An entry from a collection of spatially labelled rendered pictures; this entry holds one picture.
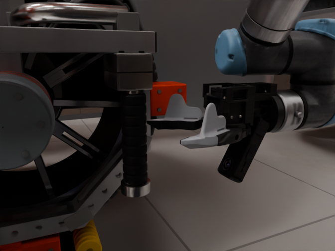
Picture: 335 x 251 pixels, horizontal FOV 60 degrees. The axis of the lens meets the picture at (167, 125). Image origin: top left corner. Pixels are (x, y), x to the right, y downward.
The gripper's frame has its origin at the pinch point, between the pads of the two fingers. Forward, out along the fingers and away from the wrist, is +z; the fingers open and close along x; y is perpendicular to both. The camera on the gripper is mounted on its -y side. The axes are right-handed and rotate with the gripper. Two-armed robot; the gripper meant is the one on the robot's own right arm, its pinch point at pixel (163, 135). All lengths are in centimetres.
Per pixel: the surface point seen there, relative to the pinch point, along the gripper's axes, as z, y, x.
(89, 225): 8.2, -29.3, -28.1
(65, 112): -14, -70, -418
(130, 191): 5.8, -7.2, 1.8
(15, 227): 23.5, -21.6, -20.5
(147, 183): 3.1, -6.6, 1.5
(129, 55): 5.3, 11.7, 1.5
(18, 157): 20.1, -2.5, -6.0
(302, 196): -142, -83, -92
